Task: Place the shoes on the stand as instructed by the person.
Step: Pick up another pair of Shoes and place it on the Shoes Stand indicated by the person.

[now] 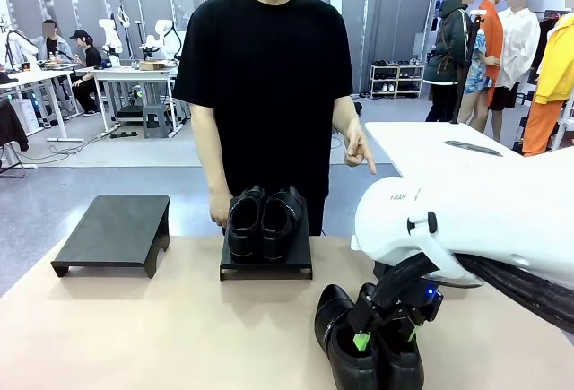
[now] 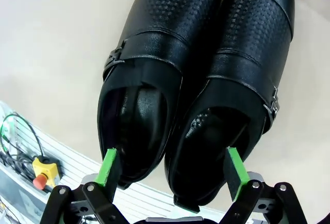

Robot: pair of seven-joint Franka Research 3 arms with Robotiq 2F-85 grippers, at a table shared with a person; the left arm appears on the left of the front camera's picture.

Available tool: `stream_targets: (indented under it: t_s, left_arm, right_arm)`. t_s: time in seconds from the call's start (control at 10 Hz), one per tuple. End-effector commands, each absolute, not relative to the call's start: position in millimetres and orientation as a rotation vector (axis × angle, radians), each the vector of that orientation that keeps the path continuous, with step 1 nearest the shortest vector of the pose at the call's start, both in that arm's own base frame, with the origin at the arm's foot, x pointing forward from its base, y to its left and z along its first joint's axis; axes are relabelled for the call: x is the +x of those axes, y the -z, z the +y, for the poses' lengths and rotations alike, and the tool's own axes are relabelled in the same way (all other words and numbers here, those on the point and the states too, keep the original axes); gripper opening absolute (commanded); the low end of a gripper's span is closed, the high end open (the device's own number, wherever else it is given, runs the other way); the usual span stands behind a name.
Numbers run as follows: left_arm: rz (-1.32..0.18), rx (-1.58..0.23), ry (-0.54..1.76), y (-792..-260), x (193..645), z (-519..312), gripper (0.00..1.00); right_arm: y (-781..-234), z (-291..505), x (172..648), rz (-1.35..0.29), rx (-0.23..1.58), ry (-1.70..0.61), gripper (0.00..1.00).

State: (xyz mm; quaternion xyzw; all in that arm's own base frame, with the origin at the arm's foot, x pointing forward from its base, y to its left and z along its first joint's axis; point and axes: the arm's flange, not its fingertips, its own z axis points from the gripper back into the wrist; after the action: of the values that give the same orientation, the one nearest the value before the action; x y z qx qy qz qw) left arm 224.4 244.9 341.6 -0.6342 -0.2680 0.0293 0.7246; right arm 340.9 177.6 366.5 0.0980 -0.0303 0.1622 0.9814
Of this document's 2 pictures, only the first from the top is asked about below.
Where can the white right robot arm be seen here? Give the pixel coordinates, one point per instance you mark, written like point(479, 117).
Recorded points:
point(471, 219)

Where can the person's left forearm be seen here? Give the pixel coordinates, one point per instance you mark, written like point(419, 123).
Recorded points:
point(344, 112)

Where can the wooden shoe rack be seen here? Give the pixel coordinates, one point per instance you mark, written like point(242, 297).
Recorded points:
point(399, 80)

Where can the figure in white shirt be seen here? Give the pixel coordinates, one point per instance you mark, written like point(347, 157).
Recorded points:
point(520, 45)

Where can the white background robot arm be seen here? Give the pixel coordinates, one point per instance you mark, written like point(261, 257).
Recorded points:
point(161, 40)
point(20, 47)
point(110, 38)

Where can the person in black t-shirt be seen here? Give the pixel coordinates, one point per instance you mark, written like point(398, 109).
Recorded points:
point(264, 85)

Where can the yellow hoodie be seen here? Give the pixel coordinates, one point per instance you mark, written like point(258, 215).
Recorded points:
point(558, 63)

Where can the flat cardboard box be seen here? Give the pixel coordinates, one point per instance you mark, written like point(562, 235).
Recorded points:
point(152, 65)

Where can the grey plastic stool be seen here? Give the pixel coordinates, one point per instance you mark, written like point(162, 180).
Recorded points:
point(157, 116)

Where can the mannequin in dark green jacket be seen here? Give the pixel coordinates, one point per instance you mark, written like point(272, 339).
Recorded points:
point(448, 45)

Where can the black floor power strip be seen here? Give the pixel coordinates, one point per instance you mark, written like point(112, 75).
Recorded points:
point(124, 134)

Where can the orange trousers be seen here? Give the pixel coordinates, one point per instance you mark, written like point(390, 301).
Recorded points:
point(540, 130)

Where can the child mannequin floral shirt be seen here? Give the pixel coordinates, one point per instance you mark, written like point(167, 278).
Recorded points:
point(477, 71)

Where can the long white desk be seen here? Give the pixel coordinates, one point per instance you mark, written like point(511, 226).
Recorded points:
point(36, 77)

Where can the black leather dress shoe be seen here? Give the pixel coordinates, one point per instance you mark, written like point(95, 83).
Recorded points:
point(403, 365)
point(246, 224)
point(332, 307)
point(280, 228)

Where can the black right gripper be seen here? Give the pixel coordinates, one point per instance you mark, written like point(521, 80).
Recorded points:
point(421, 302)

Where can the person's right hand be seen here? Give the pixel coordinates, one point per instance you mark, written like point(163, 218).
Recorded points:
point(220, 210)

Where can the mannequin in orange with hat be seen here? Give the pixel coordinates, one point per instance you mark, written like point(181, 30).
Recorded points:
point(492, 27)

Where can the person's left hand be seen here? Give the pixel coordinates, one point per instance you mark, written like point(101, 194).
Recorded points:
point(356, 148)

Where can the large white table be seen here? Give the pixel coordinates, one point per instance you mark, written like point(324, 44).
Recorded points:
point(426, 157)

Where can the white desk with robots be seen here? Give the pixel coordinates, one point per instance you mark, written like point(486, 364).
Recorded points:
point(134, 74)

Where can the black shoe stand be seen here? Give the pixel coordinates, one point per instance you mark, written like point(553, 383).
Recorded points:
point(296, 265)
point(112, 233)
point(381, 270)

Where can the seated person grey jacket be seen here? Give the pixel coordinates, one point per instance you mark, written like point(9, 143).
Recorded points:
point(54, 47)

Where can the person's right forearm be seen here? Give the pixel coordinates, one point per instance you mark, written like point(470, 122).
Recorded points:
point(213, 148)

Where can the black hanging garment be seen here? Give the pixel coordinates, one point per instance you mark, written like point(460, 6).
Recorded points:
point(11, 125)

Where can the seated person black cap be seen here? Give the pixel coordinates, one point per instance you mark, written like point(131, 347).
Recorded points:
point(89, 58)

